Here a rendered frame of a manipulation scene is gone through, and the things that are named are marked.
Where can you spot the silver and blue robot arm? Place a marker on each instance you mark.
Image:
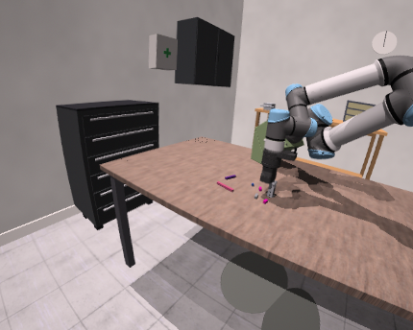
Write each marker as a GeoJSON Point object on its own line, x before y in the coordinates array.
{"type": "Point", "coordinates": [396, 108]}

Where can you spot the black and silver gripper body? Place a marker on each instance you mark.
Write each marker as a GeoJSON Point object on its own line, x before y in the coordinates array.
{"type": "Point", "coordinates": [271, 159]}

